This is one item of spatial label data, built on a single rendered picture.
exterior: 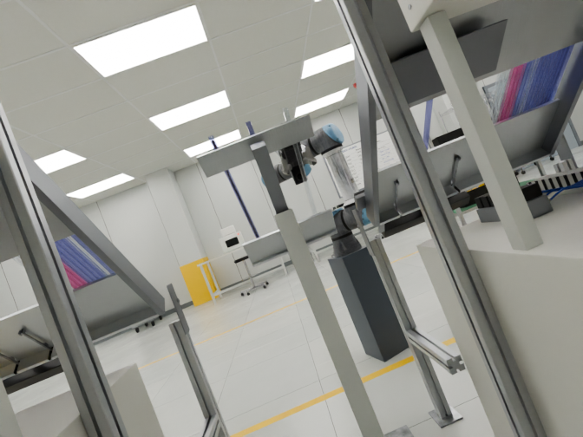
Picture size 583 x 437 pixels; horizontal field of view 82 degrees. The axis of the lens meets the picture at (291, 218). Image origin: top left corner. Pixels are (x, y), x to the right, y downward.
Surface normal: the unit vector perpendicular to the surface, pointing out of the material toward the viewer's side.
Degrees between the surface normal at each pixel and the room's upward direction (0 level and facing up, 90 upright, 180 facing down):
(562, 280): 90
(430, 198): 90
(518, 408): 90
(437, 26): 90
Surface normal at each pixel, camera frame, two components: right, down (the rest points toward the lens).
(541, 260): -0.93, 0.37
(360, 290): 0.31, -0.15
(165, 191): 0.05, -0.05
